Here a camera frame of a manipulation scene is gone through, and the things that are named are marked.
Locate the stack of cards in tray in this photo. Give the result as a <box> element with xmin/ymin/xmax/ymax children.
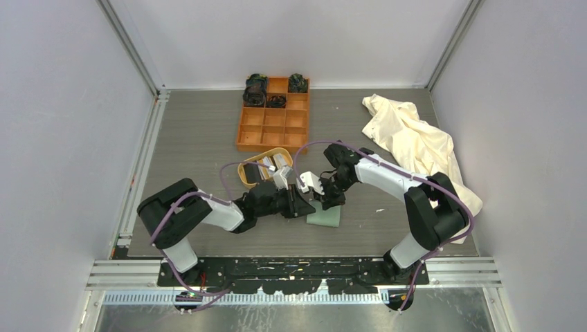
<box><xmin>243</xmin><ymin>153</ymin><xmax>291</xmax><ymax>183</ymax></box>

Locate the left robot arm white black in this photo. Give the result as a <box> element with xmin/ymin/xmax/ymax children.
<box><xmin>136</xmin><ymin>178</ymin><xmax>316</xmax><ymax>286</ymax></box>

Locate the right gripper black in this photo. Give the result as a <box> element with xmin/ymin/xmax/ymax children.
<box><xmin>312</xmin><ymin>172</ymin><xmax>354</xmax><ymax>210</ymax></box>

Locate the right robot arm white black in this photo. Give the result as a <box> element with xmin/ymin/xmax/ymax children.
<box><xmin>314</xmin><ymin>144</ymin><xmax>470</xmax><ymax>284</ymax></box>

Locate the tan oval card tray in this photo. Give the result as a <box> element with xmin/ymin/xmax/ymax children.
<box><xmin>237</xmin><ymin>147</ymin><xmax>293</xmax><ymax>189</ymax></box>

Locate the orange compartment organizer tray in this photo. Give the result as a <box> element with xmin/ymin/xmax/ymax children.
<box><xmin>235</xmin><ymin>75</ymin><xmax>311</xmax><ymax>153</ymax></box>

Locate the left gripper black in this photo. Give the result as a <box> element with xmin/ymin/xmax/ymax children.
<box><xmin>256</xmin><ymin>184</ymin><xmax>316</xmax><ymax>219</ymax></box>

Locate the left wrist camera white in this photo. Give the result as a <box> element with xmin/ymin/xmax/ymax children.
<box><xmin>272</xmin><ymin>165</ymin><xmax>293</xmax><ymax>190</ymax></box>

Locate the slotted cable duct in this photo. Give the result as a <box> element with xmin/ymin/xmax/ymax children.
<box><xmin>103</xmin><ymin>290</ymin><xmax>389</xmax><ymax>305</ymax></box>

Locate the green card holder wallet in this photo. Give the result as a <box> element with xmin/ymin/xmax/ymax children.
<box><xmin>306</xmin><ymin>201</ymin><xmax>341</xmax><ymax>228</ymax></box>

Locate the small dark rolled belt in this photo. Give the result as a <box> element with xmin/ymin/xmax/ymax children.
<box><xmin>288</xmin><ymin>73</ymin><xmax>309</xmax><ymax>93</ymax></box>

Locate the cream cloth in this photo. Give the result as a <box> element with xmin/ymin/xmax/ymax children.
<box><xmin>362</xmin><ymin>94</ymin><xmax>483</xmax><ymax>216</ymax></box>

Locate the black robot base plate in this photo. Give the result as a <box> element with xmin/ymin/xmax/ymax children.
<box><xmin>181</xmin><ymin>257</ymin><xmax>429</xmax><ymax>295</ymax></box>

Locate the large dark rolled belt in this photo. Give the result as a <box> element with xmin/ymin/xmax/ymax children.
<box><xmin>242</xmin><ymin>73</ymin><xmax>269</xmax><ymax>107</ymax></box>

